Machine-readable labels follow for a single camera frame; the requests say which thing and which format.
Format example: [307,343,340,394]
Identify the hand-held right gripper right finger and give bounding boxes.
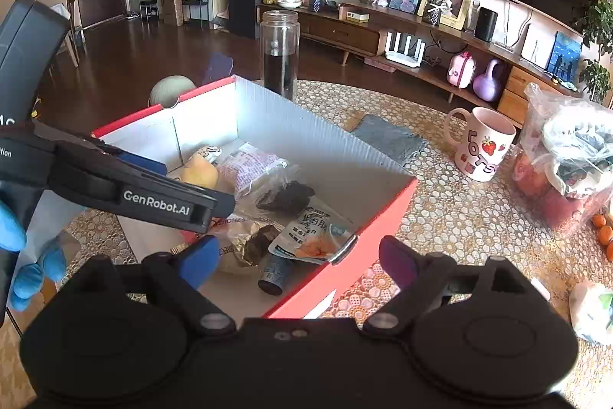
[363,235,528,338]

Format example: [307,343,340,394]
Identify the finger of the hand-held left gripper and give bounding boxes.
[91,136,169,181]
[33,124,236,233]

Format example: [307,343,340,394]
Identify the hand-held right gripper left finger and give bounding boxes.
[72,235,236,337]

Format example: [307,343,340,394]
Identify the red cardboard box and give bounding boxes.
[91,75,418,320]

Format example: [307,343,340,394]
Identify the small brown bottle blue label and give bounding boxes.
[257,253,294,296]

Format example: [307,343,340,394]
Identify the white sausage snack packet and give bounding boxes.
[268,208,356,265]

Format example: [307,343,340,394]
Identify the purple print plastic packet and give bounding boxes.
[218,143,288,204]

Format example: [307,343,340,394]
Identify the clear bag of black bits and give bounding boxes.
[256,180,316,213]

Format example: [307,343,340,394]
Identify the floral tablecloth desktop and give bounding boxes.
[0,79,613,409]

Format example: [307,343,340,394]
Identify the person's left hand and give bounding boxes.
[0,200,68,313]

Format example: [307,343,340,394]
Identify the wooden chair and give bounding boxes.
[50,0,88,67]

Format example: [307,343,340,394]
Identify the brown foil snack packet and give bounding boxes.
[215,220,283,272]

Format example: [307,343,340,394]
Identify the green melon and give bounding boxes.
[148,75,197,109]

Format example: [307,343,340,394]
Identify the blue translucent chair back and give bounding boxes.
[203,52,234,85]

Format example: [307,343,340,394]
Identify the grey cloth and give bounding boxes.
[351,114,428,166]

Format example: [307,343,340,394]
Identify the pink strawberry mug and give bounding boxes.
[444,107,517,183]

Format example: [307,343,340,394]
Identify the brown cardboard box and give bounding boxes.
[159,0,185,27]

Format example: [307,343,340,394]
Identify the tall glass bottle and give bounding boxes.
[259,10,301,102]

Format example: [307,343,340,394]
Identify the large clear plastic bag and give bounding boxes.
[511,82,613,240]

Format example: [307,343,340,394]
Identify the purple kettlebell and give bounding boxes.
[472,58,506,102]

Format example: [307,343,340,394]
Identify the small pink bag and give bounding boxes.
[447,51,478,89]

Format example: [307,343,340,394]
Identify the wooden drawer cabinet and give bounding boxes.
[497,65,534,127]

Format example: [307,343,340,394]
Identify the wet wipes packet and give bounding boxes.
[570,279,613,347]

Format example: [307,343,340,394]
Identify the pile of oranges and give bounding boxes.
[591,212,613,262]

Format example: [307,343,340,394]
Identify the white router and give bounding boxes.
[385,30,425,67]

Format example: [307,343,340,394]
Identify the wooden television console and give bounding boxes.
[257,2,532,103]

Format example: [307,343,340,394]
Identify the tan box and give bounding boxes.
[338,3,371,24]

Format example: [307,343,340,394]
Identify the black speaker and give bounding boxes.
[474,7,499,43]

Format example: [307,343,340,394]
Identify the blue painting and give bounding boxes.
[550,30,583,85]

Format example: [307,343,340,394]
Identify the tall leafy potted plant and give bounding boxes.
[575,0,613,105]

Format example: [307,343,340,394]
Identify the white photo frame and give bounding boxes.
[418,0,473,31]

